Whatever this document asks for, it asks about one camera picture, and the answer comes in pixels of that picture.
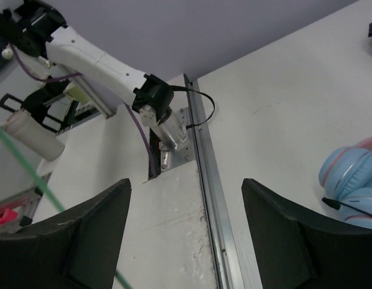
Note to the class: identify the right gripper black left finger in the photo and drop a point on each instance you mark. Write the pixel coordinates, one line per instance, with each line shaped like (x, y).
(78, 248)

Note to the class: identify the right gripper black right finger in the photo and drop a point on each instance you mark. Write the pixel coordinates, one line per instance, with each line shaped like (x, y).
(296, 247)

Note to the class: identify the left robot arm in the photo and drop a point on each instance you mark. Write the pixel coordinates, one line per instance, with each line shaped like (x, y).
(40, 33)

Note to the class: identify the pink blue cat-ear headphones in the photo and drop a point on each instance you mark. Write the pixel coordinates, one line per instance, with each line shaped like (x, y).
(346, 177)

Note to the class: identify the aluminium table edge rail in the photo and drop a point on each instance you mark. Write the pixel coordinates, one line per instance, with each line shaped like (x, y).
(225, 258)

